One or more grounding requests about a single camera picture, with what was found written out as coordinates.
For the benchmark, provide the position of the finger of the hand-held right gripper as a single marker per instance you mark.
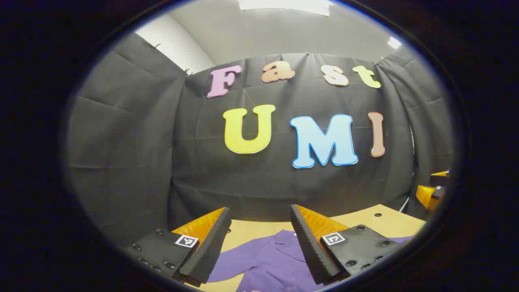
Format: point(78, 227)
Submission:
point(440, 179)
point(425, 196)

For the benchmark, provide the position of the black backdrop cloth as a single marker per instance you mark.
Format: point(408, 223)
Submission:
point(162, 142)

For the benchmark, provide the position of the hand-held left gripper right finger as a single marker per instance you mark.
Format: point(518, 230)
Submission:
point(310, 247)

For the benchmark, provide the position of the large ceiling light panel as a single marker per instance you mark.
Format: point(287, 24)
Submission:
point(284, 6)

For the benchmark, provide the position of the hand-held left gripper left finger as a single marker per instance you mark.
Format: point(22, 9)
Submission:
point(211, 247)

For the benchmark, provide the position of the purple button shirt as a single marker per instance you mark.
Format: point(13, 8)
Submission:
point(267, 259)

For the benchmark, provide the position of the small ceiling light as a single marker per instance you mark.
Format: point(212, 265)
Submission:
point(394, 42)

